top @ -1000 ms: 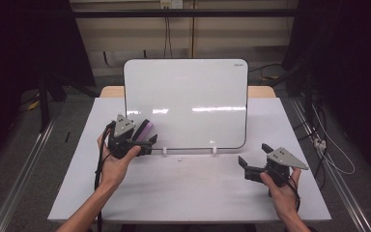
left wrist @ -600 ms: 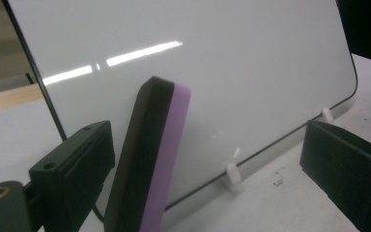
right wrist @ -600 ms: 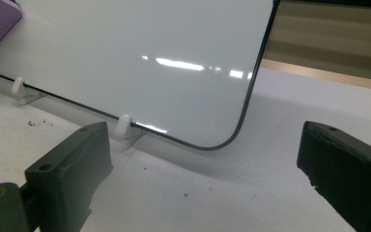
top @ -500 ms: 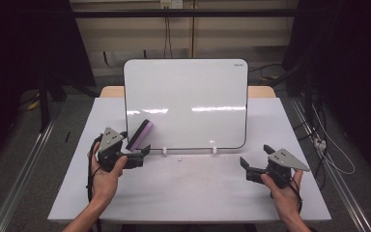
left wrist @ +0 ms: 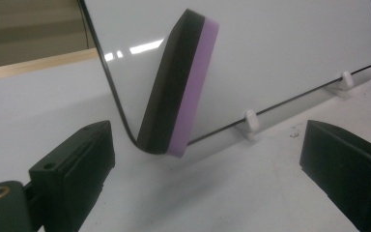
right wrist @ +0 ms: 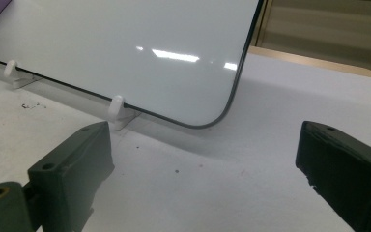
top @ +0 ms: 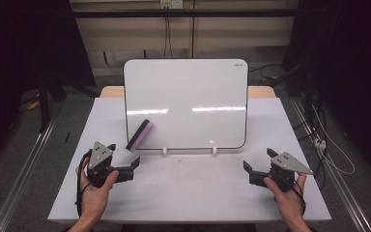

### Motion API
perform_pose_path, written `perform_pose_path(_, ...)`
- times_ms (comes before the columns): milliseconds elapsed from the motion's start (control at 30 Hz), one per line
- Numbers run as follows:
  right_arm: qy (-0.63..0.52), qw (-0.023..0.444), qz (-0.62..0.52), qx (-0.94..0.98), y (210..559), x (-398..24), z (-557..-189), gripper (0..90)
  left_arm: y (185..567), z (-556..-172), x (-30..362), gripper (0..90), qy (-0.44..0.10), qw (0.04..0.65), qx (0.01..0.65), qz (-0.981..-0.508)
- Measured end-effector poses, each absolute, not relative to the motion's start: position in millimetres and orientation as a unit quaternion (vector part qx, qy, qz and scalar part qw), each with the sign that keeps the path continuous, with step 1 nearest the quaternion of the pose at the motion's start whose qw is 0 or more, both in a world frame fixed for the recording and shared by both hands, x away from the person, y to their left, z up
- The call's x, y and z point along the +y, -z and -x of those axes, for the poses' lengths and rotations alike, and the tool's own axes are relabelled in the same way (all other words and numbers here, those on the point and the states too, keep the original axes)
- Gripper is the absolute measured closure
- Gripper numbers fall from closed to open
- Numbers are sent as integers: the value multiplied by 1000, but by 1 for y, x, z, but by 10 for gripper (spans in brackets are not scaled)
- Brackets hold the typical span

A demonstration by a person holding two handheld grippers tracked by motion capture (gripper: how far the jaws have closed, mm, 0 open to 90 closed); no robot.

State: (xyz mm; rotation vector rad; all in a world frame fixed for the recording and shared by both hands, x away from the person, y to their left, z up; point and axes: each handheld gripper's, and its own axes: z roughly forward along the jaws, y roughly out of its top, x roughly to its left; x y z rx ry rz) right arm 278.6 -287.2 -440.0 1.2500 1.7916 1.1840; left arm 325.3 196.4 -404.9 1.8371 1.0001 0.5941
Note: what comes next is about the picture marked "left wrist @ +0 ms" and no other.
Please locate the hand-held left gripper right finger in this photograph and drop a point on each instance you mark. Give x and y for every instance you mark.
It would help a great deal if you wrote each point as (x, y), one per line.
(348, 170)

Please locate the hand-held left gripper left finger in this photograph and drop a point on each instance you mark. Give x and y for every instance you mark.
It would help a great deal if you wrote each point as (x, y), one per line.
(74, 167)

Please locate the purple and black whiteboard eraser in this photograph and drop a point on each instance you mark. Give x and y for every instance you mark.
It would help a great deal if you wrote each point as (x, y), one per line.
(180, 90)

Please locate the white whiteboard foot clip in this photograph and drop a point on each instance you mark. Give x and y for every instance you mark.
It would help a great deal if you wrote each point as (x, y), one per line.
(251, 121)
(346, 81)

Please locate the wooden table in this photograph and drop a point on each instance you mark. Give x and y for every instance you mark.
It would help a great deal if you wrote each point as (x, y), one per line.
(45, 64)

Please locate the white whiteboard with black rim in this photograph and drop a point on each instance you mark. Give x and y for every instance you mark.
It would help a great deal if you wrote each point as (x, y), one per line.
(270, 58)

